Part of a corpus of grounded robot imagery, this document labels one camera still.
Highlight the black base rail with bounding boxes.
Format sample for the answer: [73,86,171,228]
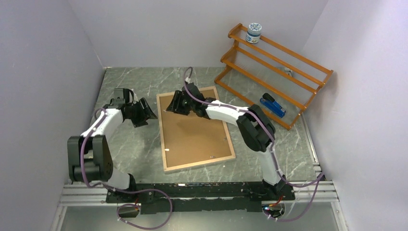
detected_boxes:
[106,181,295,215]

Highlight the orange wooden rack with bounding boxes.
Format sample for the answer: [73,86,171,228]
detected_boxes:
[214,23,333,130]

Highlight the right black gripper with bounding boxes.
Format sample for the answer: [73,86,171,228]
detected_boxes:
[166,90,195,116]

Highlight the blue stapler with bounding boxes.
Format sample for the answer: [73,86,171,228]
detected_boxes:
[259,93,286,118]

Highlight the small blue white jar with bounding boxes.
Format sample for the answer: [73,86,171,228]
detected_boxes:
[245,23,262,44]

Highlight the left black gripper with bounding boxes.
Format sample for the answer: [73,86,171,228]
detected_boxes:
[127,98,157,128]

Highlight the aluminium table rail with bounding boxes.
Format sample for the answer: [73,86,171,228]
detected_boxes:
[51,163,347,231]

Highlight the brown backing board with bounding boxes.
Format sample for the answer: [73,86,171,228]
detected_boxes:
[159,90,233,168]

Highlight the wooden picture frame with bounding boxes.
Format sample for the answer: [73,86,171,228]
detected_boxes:
[156,86,237,173]

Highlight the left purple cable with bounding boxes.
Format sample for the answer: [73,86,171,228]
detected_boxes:
[79,108,173,230]

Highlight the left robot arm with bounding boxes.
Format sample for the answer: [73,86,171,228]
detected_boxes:
[67,88,157,202]

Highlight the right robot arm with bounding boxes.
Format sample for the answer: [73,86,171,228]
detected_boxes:
[166,83,293,200]

